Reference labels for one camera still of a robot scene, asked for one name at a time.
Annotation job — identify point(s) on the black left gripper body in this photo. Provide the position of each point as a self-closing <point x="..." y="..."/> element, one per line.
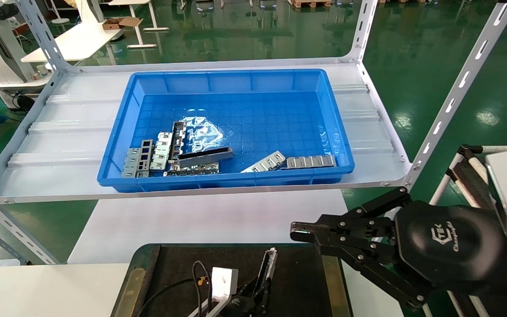
<point x="238" y="309"/>

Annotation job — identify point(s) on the open cardboard box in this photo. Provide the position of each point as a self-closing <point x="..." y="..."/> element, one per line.
<point x="115" y="24"/>

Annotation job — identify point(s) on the blue plastic bin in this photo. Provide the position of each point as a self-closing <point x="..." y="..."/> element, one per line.
<point x="258" y="110"/>

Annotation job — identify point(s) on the wooden pallet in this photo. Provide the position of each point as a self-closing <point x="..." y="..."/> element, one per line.
<point x="313" y="3"/>

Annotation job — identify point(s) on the grey ribbed plate part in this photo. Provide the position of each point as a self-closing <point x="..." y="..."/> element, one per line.
<point x="310" y="162"/>

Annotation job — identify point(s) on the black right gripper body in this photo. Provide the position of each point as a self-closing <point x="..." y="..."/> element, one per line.
<point x="451" y="246"/>

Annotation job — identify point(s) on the long grey connector part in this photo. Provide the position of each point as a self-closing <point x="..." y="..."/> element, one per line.
<point x="205" y="157"/>
<point x="270" y="264"/>

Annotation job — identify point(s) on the white metal shelf rack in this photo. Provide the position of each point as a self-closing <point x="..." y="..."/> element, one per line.
<point x="73" y="132"/>

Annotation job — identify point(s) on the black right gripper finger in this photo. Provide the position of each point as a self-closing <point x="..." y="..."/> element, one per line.
<point x="346" y="226"/>
<point x="381" y="273"/>

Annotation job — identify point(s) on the silver ribbed bracket part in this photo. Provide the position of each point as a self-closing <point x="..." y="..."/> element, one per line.
<point x="162" y="152"/>

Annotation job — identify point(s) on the grey bracket with square holes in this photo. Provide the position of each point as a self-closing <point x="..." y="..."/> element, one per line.
<point x="146" y="154"/>

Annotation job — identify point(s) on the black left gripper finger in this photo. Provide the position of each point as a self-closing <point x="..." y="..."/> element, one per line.
<point x="266" y="295"/>
<point x="248" y="293"/>

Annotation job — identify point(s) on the white paper cup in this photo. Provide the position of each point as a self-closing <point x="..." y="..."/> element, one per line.
<point x="41" y="69"/>

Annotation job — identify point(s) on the white table with leg frame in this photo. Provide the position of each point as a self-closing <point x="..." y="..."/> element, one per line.
<point x="142" y="46"/>

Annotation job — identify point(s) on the silver ribbed plate part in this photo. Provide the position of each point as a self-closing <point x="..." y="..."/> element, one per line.
<point x="266" y="162"/>

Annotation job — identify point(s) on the black container tray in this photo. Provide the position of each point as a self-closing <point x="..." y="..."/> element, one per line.
<point x="178" y="273"/>

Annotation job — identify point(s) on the white desk table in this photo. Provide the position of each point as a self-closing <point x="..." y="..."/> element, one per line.
<point x="77" y="42"/>

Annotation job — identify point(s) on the dark narrow rail part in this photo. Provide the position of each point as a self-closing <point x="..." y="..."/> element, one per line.
<point x="178" y="138"/>

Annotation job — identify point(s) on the silver slotted strip part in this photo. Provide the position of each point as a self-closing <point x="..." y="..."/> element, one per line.
<point x="196" y="169"/>

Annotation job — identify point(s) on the grey stamped bracket part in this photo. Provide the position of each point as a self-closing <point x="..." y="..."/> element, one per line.
<point x="131" y="163"/>

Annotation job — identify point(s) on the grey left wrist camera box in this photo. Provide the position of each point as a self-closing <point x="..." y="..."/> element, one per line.
<point x="223" y="281"/>

